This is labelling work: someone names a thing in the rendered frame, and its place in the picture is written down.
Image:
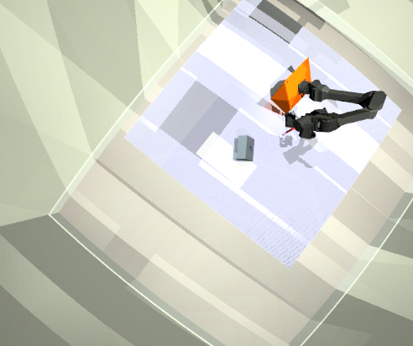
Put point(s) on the grey sloped panel with hole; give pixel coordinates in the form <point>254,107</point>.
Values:
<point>243,148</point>

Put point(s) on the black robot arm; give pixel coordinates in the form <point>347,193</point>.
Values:
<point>371,102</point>

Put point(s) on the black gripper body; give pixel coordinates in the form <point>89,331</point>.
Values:
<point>290,118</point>

